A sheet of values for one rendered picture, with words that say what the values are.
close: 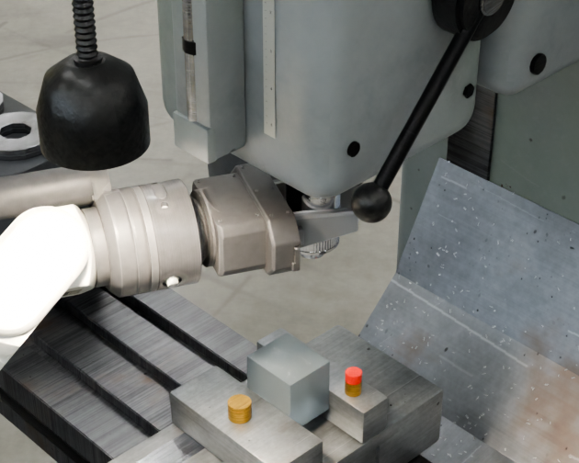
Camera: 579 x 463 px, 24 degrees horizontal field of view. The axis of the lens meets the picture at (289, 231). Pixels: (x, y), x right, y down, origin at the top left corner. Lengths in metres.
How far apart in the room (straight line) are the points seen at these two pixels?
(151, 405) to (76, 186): 0.41
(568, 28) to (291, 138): 0.27
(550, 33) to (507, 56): 0.04
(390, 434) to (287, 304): 1.78
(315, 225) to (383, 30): 0.22
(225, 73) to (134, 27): 3.42
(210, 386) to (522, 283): 0.39
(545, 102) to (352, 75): 0.51
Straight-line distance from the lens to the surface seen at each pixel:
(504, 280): 1.50
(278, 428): 1.24
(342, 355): 1.39
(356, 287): 3.14
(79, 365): 1.50
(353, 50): 0.94
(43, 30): 4.41
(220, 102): 0.98
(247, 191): 1.11
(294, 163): 0.98
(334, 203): 1.12
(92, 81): 0.85
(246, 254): 1.09
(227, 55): 0.97
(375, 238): 3.31
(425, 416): 1.35
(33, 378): 1.49
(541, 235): 1.48
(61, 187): 1.09
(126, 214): 1.06
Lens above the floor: 1.85
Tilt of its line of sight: 34 degrees down
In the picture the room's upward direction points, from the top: straight up
